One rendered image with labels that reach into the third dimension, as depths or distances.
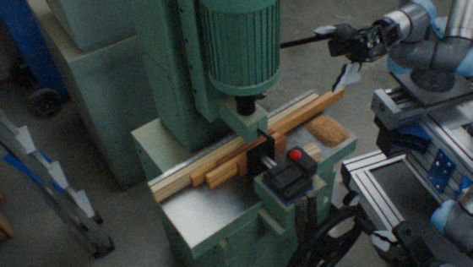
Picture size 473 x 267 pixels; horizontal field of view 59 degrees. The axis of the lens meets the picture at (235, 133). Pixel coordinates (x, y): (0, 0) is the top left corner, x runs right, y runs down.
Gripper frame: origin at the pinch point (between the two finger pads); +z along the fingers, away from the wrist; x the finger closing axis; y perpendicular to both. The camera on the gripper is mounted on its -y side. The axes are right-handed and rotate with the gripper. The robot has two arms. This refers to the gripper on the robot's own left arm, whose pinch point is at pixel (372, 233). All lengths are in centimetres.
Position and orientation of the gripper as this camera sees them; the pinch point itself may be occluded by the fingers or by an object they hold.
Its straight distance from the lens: 116.8
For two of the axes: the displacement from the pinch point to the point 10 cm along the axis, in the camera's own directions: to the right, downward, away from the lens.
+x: 8.2, -4.8, 3.0
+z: -4.3, -1.9, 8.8
